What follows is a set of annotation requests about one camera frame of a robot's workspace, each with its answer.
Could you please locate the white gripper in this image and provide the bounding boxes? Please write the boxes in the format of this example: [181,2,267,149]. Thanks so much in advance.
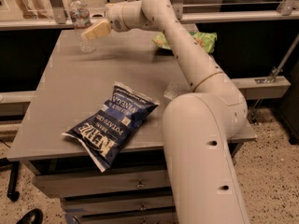
[81,3,125,40]

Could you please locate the clear plastic water bottle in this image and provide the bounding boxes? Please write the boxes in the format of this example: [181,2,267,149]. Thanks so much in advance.
[69,0,95,53]

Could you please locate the blue kettle chip bag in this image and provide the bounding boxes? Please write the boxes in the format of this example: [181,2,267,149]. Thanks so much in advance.
[63,82,160,173]

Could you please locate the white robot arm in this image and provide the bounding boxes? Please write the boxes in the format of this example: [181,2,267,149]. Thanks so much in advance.
[99,0,249,224]

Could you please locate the green chip bag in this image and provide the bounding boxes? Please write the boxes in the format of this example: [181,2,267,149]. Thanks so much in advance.
[152,32,218,54]

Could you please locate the grey drawer cabinet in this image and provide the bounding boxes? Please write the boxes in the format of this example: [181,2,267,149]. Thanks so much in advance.
[7,24,257,224]

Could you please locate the person legs tan trousers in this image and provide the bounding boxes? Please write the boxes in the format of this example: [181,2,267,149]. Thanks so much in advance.
[15,0,50,20]

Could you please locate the top grey drawer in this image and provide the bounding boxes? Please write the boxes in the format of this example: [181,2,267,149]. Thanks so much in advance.
[33,165,170,198]

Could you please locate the grey drawer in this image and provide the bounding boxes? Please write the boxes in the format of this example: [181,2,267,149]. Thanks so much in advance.
[62,195,174,216]
[78,210,178,224]
[33,165,170,198]

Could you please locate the middle grey drawer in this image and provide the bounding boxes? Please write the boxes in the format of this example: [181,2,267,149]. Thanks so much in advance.
[62,195,174,216]

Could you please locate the grey metal railing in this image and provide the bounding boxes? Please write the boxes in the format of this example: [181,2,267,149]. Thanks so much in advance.
[0,0,298,30]

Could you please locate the black chair leg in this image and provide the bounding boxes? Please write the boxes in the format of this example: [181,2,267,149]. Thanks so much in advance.
[0,158,20,202]

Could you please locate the bottom grey drawer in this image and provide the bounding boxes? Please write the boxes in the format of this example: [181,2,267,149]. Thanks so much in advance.
[78,210,178,224]

